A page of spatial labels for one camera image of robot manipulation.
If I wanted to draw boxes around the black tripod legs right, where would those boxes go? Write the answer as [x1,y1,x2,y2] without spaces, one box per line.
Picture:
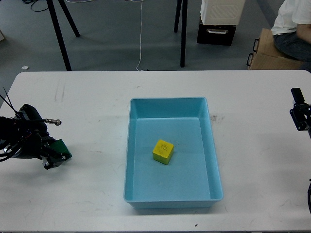
[173,0,189,68]

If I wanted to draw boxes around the white air purifier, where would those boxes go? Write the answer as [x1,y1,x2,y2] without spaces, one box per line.
[200,0,245,25]

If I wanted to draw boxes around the green block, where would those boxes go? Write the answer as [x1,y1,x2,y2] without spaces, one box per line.
[50,139,72,160]

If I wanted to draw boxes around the light blue plastic box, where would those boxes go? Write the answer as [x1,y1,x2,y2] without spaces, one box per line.
[124,97,224,209]

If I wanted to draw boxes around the seated person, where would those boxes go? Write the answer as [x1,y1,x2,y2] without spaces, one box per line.
[271,0,311,72]

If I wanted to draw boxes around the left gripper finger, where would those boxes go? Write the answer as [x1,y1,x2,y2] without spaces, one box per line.
[41,150,68,170]
[40,136,57,148]

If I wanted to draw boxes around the black tripod legs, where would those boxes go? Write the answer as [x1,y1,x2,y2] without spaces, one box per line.
[46,0,81,72]
[173,0,189,68]

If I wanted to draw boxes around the white hanging cable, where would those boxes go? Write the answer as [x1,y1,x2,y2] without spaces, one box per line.
[125,0,149,72]

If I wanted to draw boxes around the cardboard box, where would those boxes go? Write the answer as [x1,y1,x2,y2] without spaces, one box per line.
[246,29,303,70]

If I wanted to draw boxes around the black storage box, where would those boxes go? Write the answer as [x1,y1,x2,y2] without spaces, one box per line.
[197,21,237,46]

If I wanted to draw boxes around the yellow block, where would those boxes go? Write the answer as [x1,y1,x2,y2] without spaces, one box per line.
[152,139,174,165]

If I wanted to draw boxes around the black tripod legs left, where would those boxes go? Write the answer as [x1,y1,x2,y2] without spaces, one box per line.
[46,0,81,72]

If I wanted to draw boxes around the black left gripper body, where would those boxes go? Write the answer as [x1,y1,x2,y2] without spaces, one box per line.
[12,131,50,159]

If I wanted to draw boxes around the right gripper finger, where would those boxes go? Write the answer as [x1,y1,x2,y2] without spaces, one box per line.
[290,88,311,132]

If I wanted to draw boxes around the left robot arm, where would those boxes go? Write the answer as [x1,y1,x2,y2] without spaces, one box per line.
[0,96,72,170]

